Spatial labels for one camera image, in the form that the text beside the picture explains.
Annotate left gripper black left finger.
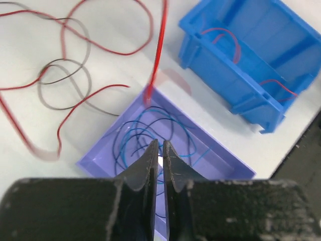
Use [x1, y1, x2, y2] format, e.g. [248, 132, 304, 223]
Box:
[1, 140, 158, 240]

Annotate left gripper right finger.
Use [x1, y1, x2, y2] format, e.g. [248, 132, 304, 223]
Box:
[163, 141, 320, 240]

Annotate orange red wire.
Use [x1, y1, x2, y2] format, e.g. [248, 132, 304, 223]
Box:
[202, 27, 298, 102]

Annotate dark red wire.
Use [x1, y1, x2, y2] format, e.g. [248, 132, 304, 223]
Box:
[0, 0, 193, 161]

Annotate middle purple tray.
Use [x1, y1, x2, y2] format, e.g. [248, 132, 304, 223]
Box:
[75, 85, 257, 241]

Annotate right blue bin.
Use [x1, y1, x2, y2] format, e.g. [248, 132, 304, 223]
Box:
[179, 1, 320, 133]

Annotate brown wire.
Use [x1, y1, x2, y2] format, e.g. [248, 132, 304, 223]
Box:
[0, 2, 121, 116]

